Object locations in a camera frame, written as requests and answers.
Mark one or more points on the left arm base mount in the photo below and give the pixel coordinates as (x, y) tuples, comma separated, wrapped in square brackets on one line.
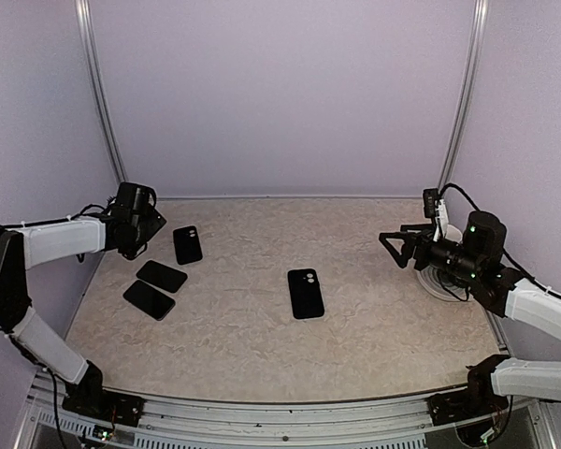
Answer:
[(116, 408)]

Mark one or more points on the aluminium frame post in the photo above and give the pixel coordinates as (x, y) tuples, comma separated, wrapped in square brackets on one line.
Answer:
[(86, 31), (474, 51)]

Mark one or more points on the white round plate stack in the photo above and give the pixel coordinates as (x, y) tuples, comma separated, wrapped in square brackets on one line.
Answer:
[(438, 285)]

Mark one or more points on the black phone case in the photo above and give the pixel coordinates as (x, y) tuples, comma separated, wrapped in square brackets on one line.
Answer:
[(305, 293), (187, 245)]

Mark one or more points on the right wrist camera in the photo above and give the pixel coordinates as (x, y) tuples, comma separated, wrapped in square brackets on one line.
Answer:
[(435, 210)]

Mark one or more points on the black smartphone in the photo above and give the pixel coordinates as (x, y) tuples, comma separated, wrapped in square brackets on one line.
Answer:
[(162, 276), (149, 300)]

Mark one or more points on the front aluminium rail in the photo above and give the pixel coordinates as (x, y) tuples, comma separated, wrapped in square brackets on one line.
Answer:
[(155, 421)]

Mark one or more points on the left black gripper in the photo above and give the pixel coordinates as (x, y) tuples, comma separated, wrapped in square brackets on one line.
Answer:
[(154, 221)]

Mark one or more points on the right aluminium frame post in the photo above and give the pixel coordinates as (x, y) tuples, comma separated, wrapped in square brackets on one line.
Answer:
[(474, 51)]

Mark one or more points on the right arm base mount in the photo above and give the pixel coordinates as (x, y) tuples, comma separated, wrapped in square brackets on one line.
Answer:
[(459, 406)]

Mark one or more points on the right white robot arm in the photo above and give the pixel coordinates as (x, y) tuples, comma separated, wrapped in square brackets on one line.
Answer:
[(475, 262)]

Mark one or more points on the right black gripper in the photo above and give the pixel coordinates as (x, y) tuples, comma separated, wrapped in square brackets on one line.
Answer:
[(410, 245)]

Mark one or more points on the left aluminium frame post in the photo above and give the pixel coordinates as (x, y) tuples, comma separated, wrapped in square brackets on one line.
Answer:
[(86, 31)]

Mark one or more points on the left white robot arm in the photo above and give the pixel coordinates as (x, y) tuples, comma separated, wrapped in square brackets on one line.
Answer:
[(26, 245)]

